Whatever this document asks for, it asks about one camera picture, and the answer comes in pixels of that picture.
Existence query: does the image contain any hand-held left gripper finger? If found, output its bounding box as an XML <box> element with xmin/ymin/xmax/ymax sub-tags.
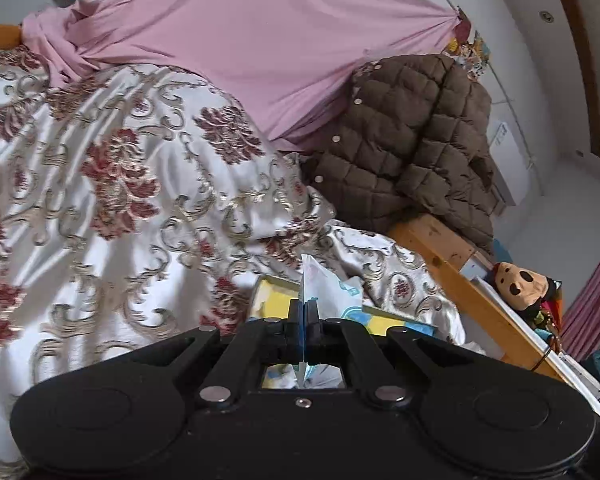
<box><xmin>115</xmin><ymin>297</ymin><xmax>306</xmax><ymax>408</ymax></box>
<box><xmin>304</xmin><ymin>297</ymin><xmax>486</xmax><ymax>408</ymax></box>

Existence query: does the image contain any cartoon print tin box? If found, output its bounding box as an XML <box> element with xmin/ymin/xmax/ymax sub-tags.
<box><xmin>245</xmin><ymin>274</ymin><xmax>438</xmax><ymax>391</ymax></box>

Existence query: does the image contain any white face mask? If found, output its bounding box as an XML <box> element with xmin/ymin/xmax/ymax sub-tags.
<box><xmin>295</xmin><ymin>254</ymin><xmax>366</xmax><ymax>391</ymax></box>

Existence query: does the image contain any tan spotted plush toy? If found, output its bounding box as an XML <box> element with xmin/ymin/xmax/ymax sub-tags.
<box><xmin>492</xmin><ymin>261</ymin><xmax>563</xmax><ymax>311</ymax></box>

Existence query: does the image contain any white panel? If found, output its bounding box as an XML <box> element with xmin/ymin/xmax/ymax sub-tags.
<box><xmin>470</xmin><ymin>275</ymin><xmax>600</xmax><ymax>426</ymax></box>

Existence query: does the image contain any brown puffer jacket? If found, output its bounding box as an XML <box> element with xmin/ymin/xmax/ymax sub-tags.
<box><xmin>300</xmin><ymin>54</ymin><xmax>498</xmax><ymax>256</ymax></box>

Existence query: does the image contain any floral satin blanket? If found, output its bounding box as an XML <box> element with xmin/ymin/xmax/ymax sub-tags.
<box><xmin>0</xmin><ymin>45</ymin><xmax>486</xmax><ymax>480</ymax></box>

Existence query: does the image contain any pink curtain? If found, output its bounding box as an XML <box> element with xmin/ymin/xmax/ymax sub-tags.
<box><xmin>562</xmin><ymin>230</ymin><xmax>600</xmax><ymax>361</ymax></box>

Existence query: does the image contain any pink bed sheet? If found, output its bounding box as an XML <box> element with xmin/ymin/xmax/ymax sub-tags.
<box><xmin>20</xmin><ymin>0</ymin><xmax>463</xmax><ymax>153</ymax></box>

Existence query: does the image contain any wooden bed frame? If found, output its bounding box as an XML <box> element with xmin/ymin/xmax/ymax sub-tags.
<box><xmin>0</xmin><ymin>22</ymin><xmax>571</xmax><ymax>381</ymax></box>

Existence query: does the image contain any black cable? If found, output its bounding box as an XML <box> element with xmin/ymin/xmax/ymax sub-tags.
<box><xmin>532</xmin><ymin>330</ymin><xmax>563</xmax><ymax>373</ymax></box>

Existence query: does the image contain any white wall air conditioner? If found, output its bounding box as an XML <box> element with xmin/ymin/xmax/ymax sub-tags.
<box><xmin>485</xmin><ymin>120</ymin><xmax>536</xmax><ymax>206</ymax></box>

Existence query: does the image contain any floral wall poster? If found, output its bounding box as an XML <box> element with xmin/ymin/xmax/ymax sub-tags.
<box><xmin>442</xmin><ymin>7</ymin><xmax>491</xmax><ymax>81</ymax></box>

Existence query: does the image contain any wooden door frame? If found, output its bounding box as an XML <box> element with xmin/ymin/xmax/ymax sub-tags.
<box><xmin>545</xmin><ymin>0</ymin><xmax>600</xmax><ymax>166</ymax></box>

